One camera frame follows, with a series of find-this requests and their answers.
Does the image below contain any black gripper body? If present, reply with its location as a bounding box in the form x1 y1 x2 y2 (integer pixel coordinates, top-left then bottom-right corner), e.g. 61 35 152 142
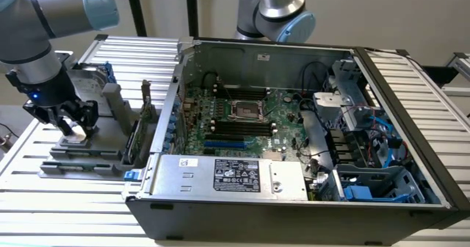
16 69 81 109

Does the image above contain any square silver CPU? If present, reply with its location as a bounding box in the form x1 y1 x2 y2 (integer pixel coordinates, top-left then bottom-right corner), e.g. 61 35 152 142
62 135 91 146

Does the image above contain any black expansion slot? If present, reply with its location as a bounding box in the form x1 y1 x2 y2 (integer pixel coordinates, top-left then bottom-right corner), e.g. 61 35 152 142
203 133 244 142

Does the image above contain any blue expansion slot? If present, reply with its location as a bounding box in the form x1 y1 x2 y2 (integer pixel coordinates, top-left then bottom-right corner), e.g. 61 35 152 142
203 140 247 151

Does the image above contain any black RAM slot bank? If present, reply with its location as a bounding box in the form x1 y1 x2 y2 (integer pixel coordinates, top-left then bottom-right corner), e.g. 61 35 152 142
211 120 275 136
221 87 268 101

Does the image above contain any metal CPU socket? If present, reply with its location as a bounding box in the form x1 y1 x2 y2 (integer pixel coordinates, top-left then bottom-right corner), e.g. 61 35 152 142
225 100 268 122

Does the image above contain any silver hard disk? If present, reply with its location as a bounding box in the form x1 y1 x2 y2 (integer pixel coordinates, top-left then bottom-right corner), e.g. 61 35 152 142
68 62 117 116

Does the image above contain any grey parts rack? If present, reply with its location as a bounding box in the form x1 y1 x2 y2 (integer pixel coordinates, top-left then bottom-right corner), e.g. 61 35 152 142
38 83 159 179

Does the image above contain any green graphics card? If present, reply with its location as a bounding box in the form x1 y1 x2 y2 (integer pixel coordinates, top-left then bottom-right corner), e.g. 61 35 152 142
123 79 156 166

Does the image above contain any black stand pole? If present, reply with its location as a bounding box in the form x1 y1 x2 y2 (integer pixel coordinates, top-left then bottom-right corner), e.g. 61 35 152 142
184 0 200 38
123 0 148 37

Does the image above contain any silver power supply unit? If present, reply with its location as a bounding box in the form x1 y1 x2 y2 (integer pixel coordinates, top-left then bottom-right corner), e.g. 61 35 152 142
136 154 310 202

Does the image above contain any green motherboard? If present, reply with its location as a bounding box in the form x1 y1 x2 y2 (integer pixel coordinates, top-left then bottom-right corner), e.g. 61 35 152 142
175 86 328 178

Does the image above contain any black open PC case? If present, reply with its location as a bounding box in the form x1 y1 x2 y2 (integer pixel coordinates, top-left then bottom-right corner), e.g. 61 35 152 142
123 36 470 245

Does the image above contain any metal drive cage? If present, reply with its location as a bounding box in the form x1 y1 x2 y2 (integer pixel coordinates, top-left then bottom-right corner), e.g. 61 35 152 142
311 59 372 131

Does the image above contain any grey disk bay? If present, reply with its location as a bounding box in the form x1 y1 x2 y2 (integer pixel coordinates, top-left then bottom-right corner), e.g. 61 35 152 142
331 163 427 204

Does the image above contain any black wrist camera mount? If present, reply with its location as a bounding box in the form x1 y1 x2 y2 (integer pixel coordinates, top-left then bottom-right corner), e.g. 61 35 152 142
4 69 22 89

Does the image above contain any thin black cable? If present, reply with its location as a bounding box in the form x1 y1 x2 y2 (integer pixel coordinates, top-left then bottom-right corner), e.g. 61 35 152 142
0 122 20 138

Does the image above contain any short black wire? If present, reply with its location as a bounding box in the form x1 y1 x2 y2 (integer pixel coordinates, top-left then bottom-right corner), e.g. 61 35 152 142
200 70 217 89

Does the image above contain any black looped wire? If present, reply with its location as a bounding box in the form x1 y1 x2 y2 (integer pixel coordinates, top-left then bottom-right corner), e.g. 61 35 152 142
299 61 331 94

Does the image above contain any black bracket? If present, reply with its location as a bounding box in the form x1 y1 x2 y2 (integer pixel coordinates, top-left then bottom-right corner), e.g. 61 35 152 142
420 64 460 88

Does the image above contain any aluminium frame profile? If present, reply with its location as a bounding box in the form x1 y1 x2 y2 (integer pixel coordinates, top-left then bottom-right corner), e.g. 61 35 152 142
439 52 470 97

